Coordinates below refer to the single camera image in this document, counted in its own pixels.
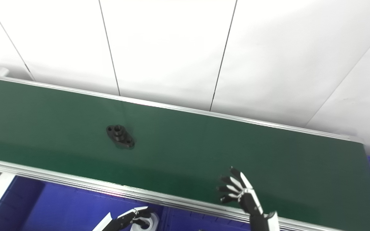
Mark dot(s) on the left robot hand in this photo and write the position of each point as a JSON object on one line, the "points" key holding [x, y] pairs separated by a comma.
{"points": [[125, 219]]}

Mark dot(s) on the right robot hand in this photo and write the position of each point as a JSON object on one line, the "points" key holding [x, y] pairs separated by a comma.
{"points": [[247, 197]]}

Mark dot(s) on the black flange part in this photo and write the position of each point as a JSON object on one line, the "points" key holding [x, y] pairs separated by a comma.
{"points": [[120, 136]]}

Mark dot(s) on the white cylindrical plastic part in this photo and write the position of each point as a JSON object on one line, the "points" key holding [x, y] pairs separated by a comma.
{"points": [[153, 221]]}

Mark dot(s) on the green conveyor belt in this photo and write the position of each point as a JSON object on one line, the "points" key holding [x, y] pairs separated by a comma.
{"points": [[204, 154], [75, 183]]}

